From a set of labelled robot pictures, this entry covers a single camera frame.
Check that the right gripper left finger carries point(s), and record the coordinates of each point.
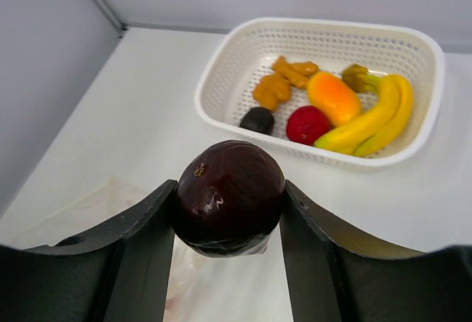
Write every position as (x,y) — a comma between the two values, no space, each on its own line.
(115,271)

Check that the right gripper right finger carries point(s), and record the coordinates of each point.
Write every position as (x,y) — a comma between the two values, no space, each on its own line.
(337,272)

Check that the clear zip top bag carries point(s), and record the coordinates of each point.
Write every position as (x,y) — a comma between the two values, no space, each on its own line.
(119,269)

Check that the dark red fake fig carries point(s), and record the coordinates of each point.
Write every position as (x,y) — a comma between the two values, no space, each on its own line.
(229,200)

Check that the yellow fake banana bunch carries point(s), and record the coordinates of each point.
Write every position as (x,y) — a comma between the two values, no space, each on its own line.
(381,124)

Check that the red fake fruit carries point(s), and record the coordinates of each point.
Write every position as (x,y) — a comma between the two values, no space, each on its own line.
(306,124)

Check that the dark fake plum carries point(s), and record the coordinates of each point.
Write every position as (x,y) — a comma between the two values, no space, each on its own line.
(259,120)

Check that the orange yellow fake mango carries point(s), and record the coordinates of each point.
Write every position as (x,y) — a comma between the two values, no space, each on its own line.
(335,99)

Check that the orange fake food piece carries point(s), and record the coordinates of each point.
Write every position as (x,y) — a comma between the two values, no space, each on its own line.
(275,88)

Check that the white perforated plastic basket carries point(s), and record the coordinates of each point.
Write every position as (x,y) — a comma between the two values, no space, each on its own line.
(360,96)

